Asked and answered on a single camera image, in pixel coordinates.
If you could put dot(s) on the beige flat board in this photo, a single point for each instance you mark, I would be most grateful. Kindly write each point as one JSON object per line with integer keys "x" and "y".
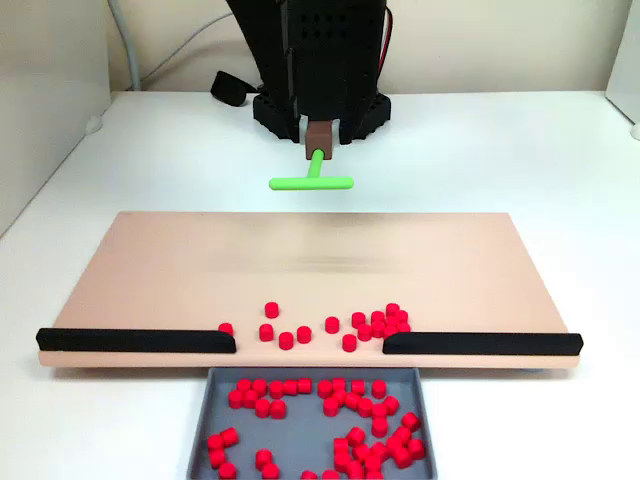
{"x": 300, "y": 260}

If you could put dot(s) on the green T pusher brown block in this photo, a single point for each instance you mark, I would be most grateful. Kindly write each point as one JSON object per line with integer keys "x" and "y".
{"x": 311, "y": 183}

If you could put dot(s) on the small white clip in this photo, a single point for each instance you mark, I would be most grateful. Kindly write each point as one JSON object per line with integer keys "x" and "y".
{"x": 93, "y": 125}

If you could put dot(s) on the red cylindrical granule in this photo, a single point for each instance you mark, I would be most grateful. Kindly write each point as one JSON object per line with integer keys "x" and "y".
{"x": 291, "y": 386}
{"x": 341, "y": 445}
{"x": 250, "y": 398}
{"x": 355, "y": 470}
{"x": 308, "y": 475}
{"x": 229, "y": 436}
{"x": 402, "y": 316}
{"x": 379, "y": 426}
{"x": 404, "y": 327}
{"x": 365, "y": 407}
{"x": 226, "y": 329}
{"x": 304, "y": 385}
{"x": 263, "y": 458}
{"x": 401, "y": 457}
{"x": 332, "y": 324}
{"x": 377, "y": 316}
{"x": 338, "y": 384}
{"x": 340, "y": 396}
{"x": 235, "y": 398}
{"x": 352, "y": 401}
{"x": 364, "y": 332}
{"x": 416, "y": 448}
{"x": 358, "y": 320}
{"x": 330, "y": 406}
{"x": 217, "y": 457}
{"x": 411, "y": 421}
{"x": 379, "y": 411}
{"x": 342, "y": 460}
{"x": 390, "y": 404}
{"x": 392, "y": 308}
{"x": 378, "y": 450}
{"x": 266, "y": 332}
{"x": 357, "y": 386}
{"x": 259, "y": 386}
{"x": 325, "y": 387}
{"x": 355, "y": 436}
{"x": 395, "y": 442}
{"x": 286, "y": 340}
{"x": 278, "y": 409}
{"x": 374, "y": 475}
{"x": 378, "y": 329}
{"x": 360, "y": 452}
{"x": 304, "y": 334}
{"x": 271, "y": 310}
{"x": 391, "y": 320}
{"x": 216, "y": 442}
{"x": 402, "y": 434}
{"x": 330, "y": 475}
{"x": 372, "y": 462}
{"x": 244, "y": 385}
{"x": 262, "y": 407}
{"x": 276, "y": 389}
{"x": 227, "y": 470}
{"x": 349, "y": 342}
{"x": 378, "y": 387}
{"x": 390, "y": 331}
{"x": 270, "y": 471}

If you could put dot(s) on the black guide rail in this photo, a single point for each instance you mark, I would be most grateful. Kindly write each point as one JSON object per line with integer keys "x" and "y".
{"x": 130, "y": 341}
{"x": 480, "y": 344}

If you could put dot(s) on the grey rectangular tray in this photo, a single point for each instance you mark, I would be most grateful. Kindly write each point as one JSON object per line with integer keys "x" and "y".
{"x": 300, "y": 435}

